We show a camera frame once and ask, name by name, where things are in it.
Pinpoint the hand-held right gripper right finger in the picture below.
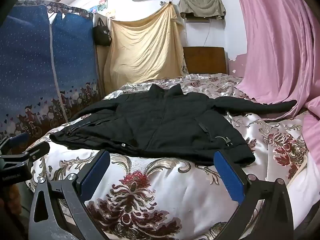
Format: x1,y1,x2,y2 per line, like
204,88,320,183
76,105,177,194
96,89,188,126
213,149,294,240

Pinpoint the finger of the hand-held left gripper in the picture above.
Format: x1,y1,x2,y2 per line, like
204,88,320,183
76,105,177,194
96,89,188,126
22,141,51,161
0,132,30,155

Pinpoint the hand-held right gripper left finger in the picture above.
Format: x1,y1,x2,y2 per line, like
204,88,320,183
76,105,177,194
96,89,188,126
28,149,111,240

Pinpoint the black padded jacket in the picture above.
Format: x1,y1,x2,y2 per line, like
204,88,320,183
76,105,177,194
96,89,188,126
49,84,298,167

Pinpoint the floral satin bedspread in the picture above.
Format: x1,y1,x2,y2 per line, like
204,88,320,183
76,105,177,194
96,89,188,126
26,73,320,240

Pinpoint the blue fabric wardrobe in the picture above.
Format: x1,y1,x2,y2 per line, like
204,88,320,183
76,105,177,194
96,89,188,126
0,0,105,150

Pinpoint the white bed sheet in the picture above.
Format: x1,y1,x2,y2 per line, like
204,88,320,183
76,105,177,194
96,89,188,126
287,160,320,225

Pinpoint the wooden headboard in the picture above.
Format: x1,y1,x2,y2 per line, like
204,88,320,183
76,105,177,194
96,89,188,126
183,46,228,75

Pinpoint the black tote bag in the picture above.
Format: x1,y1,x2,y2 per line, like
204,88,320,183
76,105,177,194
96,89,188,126
93,17,112,47

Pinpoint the beige hanging sheet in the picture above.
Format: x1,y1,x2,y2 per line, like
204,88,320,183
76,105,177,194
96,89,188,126
103,2,187,94

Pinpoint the pink curtain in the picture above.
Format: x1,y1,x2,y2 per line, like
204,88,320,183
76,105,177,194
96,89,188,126
231,0,320,160

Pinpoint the olive green cloth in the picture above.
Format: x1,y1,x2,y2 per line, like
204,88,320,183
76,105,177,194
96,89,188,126
178,0,227,20

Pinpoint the thin wall cable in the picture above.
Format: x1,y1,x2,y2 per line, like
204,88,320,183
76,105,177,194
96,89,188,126
200,20,212,47

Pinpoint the wall-mounted box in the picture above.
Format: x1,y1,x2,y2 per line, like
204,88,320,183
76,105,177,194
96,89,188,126
186,16,210,23

